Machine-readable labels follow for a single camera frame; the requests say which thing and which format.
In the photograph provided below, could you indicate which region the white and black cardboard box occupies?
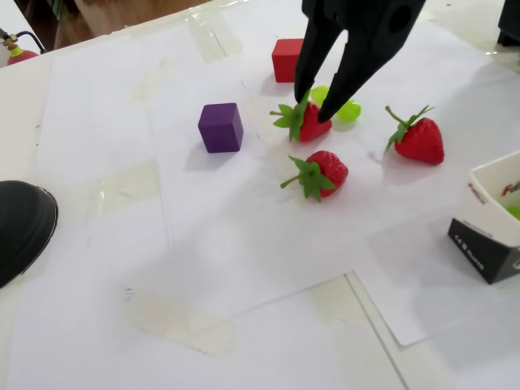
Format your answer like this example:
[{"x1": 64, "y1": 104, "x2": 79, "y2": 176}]
[{"x1": 448, "y1": 150, "x2": 520, "y2": 284}]

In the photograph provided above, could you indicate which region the beige tape strip with pen marks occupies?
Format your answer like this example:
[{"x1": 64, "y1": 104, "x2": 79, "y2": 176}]
[{"x1": 123, "y1": 286, "x2": 239, "y2": 361}]

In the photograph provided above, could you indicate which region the red plastic strawberry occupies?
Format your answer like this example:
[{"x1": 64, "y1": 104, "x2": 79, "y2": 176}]
[
  {"x1": 384, "y1": 105, "x2": 445, "y2": 166},
  {"x1": 279, "y1": 149, "x2": 349, "y2": 203},
  {"x1": 270, "y1": 91, "x2": 332, "y2": 143}
]

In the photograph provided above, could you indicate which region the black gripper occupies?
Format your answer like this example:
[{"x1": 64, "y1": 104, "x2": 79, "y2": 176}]
[{"x1": 294, "y1": 0, "x2": 427, "y2": 123}]

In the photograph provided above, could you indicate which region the black round ribbed object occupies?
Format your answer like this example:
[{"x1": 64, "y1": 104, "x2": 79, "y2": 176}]
[{"x1": 0, "y1": 180, "x2": 59, "y2": 289}]

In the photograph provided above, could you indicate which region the red fire extinguisher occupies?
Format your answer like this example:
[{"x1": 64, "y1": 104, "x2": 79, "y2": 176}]
[{"x1": 0, "y1": 28, "x2": 46, "y2": 67}]

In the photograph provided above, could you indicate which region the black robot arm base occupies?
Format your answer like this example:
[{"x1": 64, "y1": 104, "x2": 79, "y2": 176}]
[{"x1": 497, "y1": 0, "x2": 520, "y2": 46}]

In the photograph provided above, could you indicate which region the purple wooden cube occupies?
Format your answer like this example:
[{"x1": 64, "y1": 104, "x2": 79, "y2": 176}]
[{"x1": 197, "y1": 102, "x2": 245, "y2": 154}]

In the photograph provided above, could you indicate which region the beige masking tape strip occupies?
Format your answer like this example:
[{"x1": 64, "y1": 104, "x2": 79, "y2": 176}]
[
  {"x1": 60, "y1": 158, "x2": 163, "y2": 216},
  {"x1": 184, "y1": 7, "x2": 245, "y2": 64},
  {"x1": 308, "y1": 271, "x2": 369, "y2": 326}
]

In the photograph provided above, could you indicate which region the red wooden cube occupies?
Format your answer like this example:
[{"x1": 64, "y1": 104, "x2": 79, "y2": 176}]
[{"x1": 271, "y1": 38, "x2": 305, "y2": 84}]

